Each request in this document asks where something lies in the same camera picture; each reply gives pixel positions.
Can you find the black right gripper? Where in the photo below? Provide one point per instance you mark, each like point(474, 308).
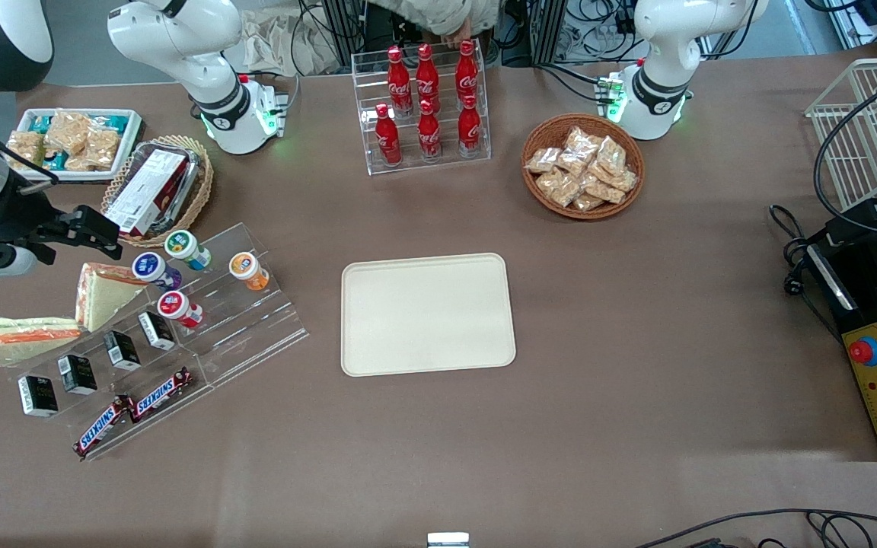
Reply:
point(14, 216)

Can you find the green gum bottle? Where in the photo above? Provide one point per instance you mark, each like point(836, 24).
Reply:
point(180, 245)

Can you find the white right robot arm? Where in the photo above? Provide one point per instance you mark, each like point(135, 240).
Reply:
point(206, 46)

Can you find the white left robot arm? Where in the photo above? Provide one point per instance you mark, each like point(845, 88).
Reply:
point(667, 46)

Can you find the purple gum bottle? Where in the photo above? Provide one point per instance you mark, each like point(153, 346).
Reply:
point(149, 266)

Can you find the white rectangular snack tray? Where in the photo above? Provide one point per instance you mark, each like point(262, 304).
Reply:
point(130, 137)

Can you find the red gum bottle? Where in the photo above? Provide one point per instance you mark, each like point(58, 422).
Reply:
point(172, 304)

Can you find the orange gum bottle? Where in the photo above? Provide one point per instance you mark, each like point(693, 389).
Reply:
point(243, 266)

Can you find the beige plastic tray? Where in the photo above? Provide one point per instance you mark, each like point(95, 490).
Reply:
point(427, 316)

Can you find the bystander hand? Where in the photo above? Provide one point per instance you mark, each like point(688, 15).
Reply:
point(458, 33)

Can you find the wrapped ham sandwich wedge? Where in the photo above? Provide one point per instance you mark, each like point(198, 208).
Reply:
point(103, 297)

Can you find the red white snack box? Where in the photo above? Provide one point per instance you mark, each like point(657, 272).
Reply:
point(151, 190)

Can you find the clear bag rice crisps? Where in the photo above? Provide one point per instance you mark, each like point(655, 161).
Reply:
point(68, 131)
point(97, 148)
point(25, 148)

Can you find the teal snack packet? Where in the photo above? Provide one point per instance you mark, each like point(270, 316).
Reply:
point(40, 122)
point(113, 120)

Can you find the small black carton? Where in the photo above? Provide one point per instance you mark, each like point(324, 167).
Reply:
point(122, 351)
point(78, 374)
point(38, 396)
point(157, 330)

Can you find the oval wicker basket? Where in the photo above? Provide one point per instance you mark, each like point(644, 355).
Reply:
point(202, 194)

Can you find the wrapped carrot cucumber sandwich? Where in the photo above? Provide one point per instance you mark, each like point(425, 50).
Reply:
point(23, 342)

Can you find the snickers chocolate bar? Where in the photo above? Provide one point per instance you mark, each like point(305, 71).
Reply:
point(162, 394)
point(102, 426)

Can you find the clear acrylic stepped display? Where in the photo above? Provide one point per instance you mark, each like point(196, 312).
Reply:
point(256, 327)

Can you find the crumpled white plastic bag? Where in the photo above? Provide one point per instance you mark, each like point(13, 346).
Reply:
point(267, 42)

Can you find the red cola bottle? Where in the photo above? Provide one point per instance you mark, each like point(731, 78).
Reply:
point(427, 80)
point(428, 137)
point(387, 141)
point(467, 74)
point(399, 84)
point(469, 131)

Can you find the clear acrylic bottle rack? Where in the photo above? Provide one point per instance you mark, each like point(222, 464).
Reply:
point(438, 164)

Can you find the person in beige jacket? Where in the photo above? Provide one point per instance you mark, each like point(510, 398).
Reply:
point(423, 14)

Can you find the clear bag brown crackers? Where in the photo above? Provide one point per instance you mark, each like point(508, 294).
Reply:
point(611, 154)
point(582, 144)
point(612, 186)
point(559, 186)
point(588, 202)
point(543, 160)

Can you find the round wicker basket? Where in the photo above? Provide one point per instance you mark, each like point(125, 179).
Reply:
point(541, 129)

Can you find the silver metal bar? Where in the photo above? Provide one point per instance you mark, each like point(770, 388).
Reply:
point(830, 277)

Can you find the red emergency stop button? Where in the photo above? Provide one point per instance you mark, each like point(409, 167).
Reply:
point(862, 351)

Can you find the black yellow control box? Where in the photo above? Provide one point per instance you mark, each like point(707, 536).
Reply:
point(872, 304)

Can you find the aluminium frame post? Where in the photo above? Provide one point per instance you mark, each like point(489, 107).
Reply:
point(343, 27)
point(549, 27)

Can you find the silver metal bracket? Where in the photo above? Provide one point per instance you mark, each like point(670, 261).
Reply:
point(448, 540)

